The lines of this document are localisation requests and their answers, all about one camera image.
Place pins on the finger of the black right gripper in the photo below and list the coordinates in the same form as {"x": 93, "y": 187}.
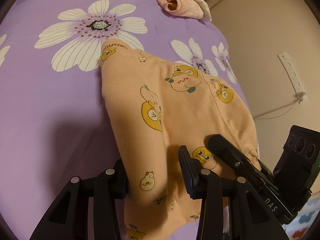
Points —
{"x": 233, "y": 157}

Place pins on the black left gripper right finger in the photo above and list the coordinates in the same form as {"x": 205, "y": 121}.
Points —
{"x": 249, "y": 216}

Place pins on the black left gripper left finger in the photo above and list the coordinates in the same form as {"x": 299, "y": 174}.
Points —
{"x": 67, "y": 216}

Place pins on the orange cartoon print garment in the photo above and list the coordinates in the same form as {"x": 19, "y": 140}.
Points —
{"x": 155, "y": 106}

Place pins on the purple floral bed sheet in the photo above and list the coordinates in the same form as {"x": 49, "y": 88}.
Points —
{"x": 54, "y": 122}

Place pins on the white power strip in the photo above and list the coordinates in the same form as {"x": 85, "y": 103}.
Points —
{"x": 291, "y": 70}

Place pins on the black tracking camera box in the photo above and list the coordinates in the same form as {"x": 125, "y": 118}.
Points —
{"x": 297, "y": 168}

